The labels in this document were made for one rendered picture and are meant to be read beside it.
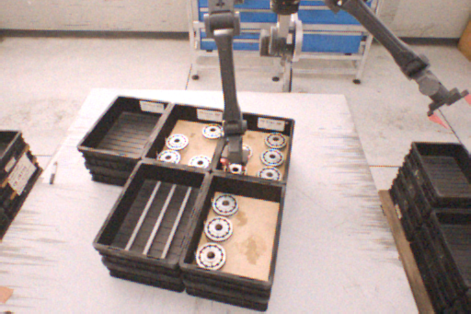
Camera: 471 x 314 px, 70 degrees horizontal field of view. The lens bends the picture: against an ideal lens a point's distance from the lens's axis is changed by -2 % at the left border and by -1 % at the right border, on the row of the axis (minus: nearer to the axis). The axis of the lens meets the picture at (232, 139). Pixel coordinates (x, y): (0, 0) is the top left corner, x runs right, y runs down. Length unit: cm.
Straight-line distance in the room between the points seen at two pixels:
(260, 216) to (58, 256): 81
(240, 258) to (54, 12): 400
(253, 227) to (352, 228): 45
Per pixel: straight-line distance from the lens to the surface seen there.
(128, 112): 185
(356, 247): 150
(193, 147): 158
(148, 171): 145
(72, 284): 147
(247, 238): 128
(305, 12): 326
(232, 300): 129
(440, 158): 235
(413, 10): 454
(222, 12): 109
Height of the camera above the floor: 193
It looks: 43 degrees down
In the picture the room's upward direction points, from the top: straight up
